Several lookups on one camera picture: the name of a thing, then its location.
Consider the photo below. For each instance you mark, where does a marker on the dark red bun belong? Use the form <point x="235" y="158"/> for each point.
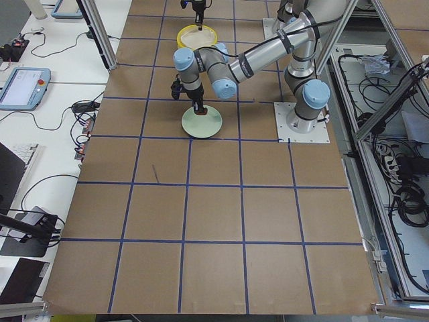
<point x="202" y="111"/>

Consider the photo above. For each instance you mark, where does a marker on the aluminium frame post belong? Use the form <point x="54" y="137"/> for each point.
<point x="95" y="25"/>

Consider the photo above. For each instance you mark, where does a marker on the white steamer liner cloth upper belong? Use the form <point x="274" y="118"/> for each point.
<point x="194" y="39"/>

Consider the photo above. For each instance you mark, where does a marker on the crumpled white paper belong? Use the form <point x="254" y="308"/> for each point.
<point x="375" y="64"/>

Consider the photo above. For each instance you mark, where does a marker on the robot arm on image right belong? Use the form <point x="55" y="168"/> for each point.
<point x="311" y="20"/>

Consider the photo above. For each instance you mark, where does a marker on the yellow steamer layer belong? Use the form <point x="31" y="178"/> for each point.
<point x="180" y="44"/>

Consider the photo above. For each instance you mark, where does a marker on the white keyboard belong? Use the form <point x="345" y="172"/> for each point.
<point x="27" y="152"/>

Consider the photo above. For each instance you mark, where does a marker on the teach pendant tablet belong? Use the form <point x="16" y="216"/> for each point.
<point x="25" y="88"/>

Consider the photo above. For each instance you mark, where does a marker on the light green plate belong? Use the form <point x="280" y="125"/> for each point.
<point x="202" y="126"/>

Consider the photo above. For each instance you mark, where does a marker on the black power brick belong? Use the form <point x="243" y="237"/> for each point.
<point x="85" y="107"/>

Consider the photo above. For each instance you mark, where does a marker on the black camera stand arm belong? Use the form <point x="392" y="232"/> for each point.
<point x="42" y="233"/>

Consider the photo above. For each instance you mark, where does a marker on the metal base plate arm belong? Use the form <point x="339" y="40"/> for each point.
<point x="292" y="129"/>
<point x="271" y="27"/>

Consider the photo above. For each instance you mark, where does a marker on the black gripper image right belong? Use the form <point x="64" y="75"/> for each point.
<point x="196" y="94"/>

